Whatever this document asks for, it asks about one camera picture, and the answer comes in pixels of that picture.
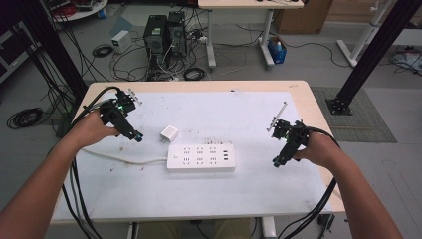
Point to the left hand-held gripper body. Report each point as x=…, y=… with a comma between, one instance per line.
x=114, y=109

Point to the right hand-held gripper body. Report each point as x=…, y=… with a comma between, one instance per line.
x=292, y=132

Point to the white charger plug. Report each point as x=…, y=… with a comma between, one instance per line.
x=169, y=133

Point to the white power strip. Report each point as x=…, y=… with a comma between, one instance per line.
x=200, y=157

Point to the person's left hand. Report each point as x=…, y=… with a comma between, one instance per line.
x=91, y=127

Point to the person's right hand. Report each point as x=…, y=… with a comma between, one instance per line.
x=320, y=149

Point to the white box device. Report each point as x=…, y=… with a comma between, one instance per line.
x=120, y=40

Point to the grey floor mat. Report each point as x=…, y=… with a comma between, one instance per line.
x=361, y=116

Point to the black clamp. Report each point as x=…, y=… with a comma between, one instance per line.
x=325, y=220

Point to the white table leg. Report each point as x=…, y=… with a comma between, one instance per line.
x=268, y=229

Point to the black computer tower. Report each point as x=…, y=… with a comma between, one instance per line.
x=176, y=33
x=155, y=40

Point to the blue box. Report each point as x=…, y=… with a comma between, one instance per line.
x=277, y=53

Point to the white table mat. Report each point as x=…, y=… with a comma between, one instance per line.
x=205, y=195

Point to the round white table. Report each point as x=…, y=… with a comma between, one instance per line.
x=79, y=10

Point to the white metal stand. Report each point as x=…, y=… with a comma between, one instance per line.
x=361, y=43

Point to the cardboard box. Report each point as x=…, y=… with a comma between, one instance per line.
x=302, y=16

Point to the black equipment rack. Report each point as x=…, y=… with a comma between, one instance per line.
x=13, y=49

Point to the wooden desk with white legs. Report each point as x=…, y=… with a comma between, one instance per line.
x=245, y=4

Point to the black metal post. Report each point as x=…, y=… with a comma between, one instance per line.
x=375, y=53
x=53, y=49

